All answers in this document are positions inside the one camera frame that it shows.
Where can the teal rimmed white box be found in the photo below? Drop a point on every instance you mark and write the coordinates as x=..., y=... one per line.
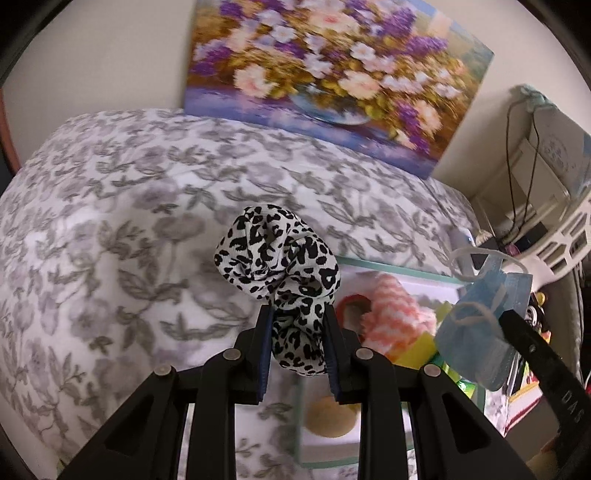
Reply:
x=328, y=446

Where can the dark cabinet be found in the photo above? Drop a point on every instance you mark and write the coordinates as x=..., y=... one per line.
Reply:
x=7, y=134

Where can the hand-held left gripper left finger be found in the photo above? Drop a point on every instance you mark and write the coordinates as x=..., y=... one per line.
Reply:
x=264, y=360

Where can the grey floral blanket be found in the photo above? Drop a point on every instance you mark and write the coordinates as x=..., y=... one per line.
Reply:
x=115, y=207

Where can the green and yellow sponge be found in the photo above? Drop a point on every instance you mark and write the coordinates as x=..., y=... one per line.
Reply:
x=418, y=350

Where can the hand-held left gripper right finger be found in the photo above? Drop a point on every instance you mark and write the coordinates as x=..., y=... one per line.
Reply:
x=332, y=364

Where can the leopard print scrunchie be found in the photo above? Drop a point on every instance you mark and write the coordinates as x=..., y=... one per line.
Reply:
x=277, y=249

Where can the red tape roll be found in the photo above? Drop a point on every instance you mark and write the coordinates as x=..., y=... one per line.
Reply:
x=355, y=300

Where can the teal cloth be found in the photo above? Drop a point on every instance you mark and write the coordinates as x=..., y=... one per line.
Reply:
x=533, y=95

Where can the white chair back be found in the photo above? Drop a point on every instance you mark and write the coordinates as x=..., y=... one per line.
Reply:
x=561, y=240

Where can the floral still life painting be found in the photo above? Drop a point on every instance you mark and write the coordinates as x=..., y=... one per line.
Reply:
x=323, y=69

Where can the pink striped fuzzy cloth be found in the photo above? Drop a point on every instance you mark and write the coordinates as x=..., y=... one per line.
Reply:
x=397, y=314

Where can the peach powder puff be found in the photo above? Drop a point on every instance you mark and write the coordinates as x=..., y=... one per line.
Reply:
x=332, y=415

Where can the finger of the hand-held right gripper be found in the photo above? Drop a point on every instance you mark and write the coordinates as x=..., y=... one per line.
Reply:
x=535, y=350

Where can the blue face mask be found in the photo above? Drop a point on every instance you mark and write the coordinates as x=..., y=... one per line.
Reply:
x=471, y=337

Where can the white power strip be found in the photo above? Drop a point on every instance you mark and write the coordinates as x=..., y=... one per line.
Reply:
x=461, y=238

